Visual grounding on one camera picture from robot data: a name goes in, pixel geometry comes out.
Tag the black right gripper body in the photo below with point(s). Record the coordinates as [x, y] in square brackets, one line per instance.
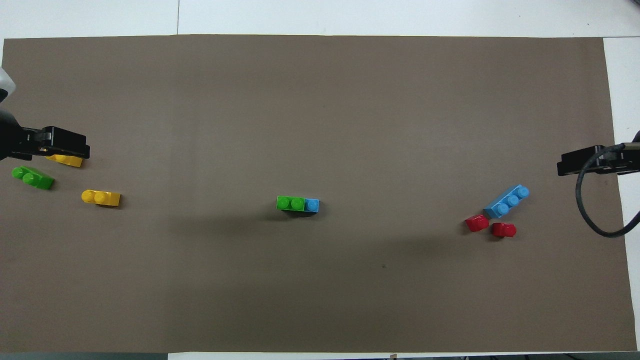
[625, 160]

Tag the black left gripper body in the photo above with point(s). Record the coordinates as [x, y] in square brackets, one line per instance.
[10, 140]

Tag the green two-stud block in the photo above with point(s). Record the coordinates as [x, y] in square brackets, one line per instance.
[290, 203]
[35, 179]

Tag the blue three-stud block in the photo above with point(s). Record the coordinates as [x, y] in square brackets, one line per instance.
[505, 202]
[311, 205]

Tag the yellow two-stud block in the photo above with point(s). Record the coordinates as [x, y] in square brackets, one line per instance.
[102, 198]
[69, 161]

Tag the small red block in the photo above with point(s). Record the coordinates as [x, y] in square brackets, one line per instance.
[477, 223]
[503, 230]

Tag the brown paper table mat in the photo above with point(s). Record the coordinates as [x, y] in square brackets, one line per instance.
[320, 100]

